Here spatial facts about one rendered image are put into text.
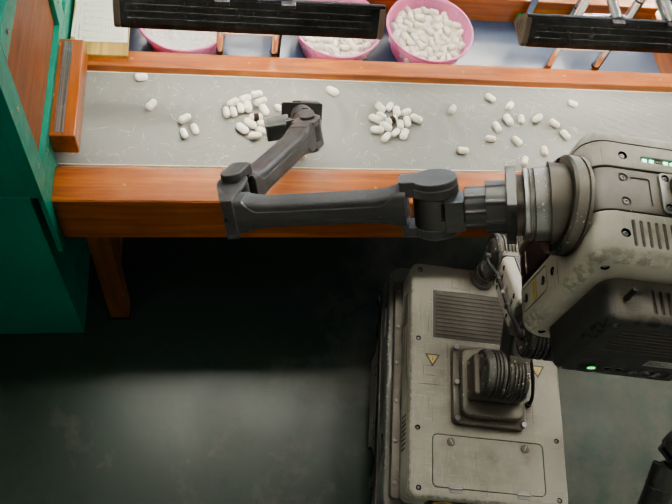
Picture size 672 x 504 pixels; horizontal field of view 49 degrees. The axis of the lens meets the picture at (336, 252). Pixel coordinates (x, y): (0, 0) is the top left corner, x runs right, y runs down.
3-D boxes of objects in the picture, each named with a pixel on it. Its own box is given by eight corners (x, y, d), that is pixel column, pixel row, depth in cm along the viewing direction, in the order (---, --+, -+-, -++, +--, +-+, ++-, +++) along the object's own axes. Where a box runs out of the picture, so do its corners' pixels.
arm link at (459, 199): (475, 231, 122) (473, 201, 119) (413, 234, 124) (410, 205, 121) (474, 208, 130) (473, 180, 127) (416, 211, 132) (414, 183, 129)
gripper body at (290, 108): (281, 100, 184) (284, 106, 177) (321, 102, 186) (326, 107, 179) (280, 126, 187) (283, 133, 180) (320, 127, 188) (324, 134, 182)
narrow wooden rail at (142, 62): (669, 110, 235) (688, 87, 225) (72, 90, 204) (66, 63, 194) (664, 96, 237) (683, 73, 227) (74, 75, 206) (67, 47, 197)
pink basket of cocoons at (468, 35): (470, 84, 224) (480, 63, 216) (385, 81, 220) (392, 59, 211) (457, 19, 236) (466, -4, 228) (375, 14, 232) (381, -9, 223)
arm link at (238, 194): (209, 249, 133) (197, 198, 128) (231, 217, 145) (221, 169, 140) (460, 240, 123) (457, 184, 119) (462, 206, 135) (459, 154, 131)
